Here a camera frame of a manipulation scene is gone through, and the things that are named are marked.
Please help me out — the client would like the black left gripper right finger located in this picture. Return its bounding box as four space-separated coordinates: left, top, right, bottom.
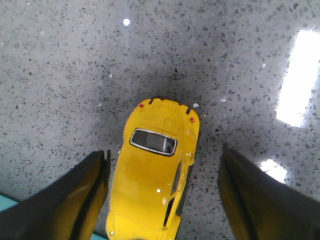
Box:
217 143 320 240

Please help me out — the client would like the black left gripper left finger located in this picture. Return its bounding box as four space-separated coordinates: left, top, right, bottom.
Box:
0 150 111 240

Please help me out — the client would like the yellow toy beetle car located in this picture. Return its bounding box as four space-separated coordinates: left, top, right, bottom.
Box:
105 97 200 240

